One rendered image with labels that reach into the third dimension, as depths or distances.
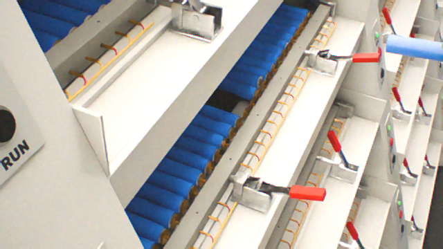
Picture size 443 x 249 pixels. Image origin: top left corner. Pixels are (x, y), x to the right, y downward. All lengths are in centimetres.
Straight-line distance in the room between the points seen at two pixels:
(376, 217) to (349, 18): 41
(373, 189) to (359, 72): 27
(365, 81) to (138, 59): 59
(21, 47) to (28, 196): 8
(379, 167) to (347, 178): 21
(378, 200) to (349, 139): 21
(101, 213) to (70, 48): 13
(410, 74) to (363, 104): 53
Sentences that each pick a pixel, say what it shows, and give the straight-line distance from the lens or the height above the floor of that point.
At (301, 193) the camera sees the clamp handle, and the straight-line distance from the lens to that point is 53.
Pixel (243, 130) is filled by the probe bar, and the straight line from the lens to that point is 61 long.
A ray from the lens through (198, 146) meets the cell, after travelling 59.
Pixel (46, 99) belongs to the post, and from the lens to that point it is 30.
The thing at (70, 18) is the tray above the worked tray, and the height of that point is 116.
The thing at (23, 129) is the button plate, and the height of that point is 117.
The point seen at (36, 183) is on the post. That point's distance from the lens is 30.
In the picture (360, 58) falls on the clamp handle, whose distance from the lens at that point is 74.
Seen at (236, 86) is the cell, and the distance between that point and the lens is 68.
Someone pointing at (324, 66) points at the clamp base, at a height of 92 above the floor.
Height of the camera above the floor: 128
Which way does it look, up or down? 32 degrees down
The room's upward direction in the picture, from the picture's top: 19 degrees counter-clockwise
